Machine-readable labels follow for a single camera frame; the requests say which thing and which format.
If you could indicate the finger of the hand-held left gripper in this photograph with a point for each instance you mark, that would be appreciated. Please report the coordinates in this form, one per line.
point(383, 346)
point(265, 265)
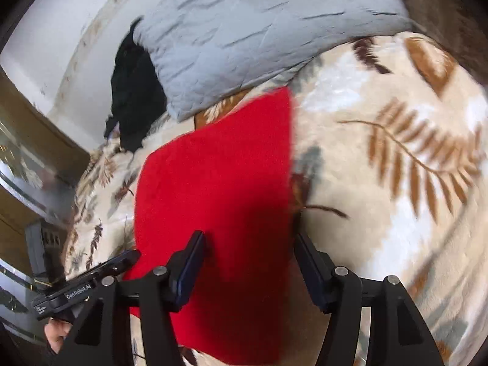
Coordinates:
point(118, 261)

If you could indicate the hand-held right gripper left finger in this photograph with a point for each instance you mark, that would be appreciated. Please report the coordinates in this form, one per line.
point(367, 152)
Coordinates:
point(187, 270)

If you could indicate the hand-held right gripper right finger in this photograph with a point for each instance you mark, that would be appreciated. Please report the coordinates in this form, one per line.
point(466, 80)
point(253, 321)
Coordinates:
point(313, 270)

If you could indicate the red and blue sweater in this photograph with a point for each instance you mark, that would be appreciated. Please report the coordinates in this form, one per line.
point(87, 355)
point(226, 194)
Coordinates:
point(217, 171)

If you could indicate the person's left hand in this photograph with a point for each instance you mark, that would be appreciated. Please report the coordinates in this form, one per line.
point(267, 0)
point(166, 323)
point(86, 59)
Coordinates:
point(57, 333)

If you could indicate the leaf-print beige blanket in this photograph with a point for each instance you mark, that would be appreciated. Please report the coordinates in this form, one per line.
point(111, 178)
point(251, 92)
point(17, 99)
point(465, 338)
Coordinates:
point(389, 183)

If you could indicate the wooden wardrobe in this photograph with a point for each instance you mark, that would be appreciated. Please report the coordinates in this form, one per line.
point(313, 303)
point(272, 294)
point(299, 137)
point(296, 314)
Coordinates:
point(34, 152)

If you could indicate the black garment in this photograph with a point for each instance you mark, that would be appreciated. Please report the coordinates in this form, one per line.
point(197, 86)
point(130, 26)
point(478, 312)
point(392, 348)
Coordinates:
point(135, 99)

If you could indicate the grey quilted pillow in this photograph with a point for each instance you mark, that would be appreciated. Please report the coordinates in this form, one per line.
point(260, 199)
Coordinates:
point(244, 34)

